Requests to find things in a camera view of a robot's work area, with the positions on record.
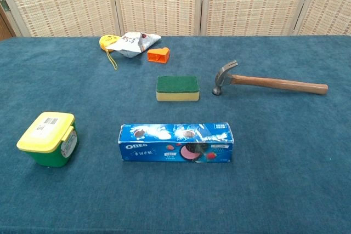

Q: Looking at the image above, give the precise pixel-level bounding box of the wooden handle claw hammer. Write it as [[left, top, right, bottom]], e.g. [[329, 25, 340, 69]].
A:
[[212, 59, 329, 96]]

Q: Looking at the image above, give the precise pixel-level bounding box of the green and yellow sponge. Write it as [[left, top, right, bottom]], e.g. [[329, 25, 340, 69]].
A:
[[156, 75, 201, 102]]

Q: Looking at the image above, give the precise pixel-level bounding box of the blue Oreo cookie box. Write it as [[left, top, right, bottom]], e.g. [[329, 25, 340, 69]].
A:
[[118, 122, 234, 164]]

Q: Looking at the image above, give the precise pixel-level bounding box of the orange plastic block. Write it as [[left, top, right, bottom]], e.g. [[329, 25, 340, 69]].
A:
[[146, 47, 171, 64]]

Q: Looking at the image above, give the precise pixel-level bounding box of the crumpled white snack bag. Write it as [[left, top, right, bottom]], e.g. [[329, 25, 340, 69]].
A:
[[105, 31, 162, 59]]

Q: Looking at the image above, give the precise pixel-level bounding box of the blue table cloth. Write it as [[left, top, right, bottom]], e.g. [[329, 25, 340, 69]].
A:
[[0, 35, 351, 234]]

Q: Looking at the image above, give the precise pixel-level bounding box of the woven bamboo folding screen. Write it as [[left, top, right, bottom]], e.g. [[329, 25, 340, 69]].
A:
[[0, 0, 351, 37]]

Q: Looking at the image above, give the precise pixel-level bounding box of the green container with yellow lid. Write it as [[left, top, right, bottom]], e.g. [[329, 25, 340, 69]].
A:
[[16, 111, 80, 168]]

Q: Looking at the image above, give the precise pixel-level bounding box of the yellow toy with cord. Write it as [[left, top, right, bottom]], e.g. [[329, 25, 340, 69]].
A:
[[99, 34, 121, 71]]

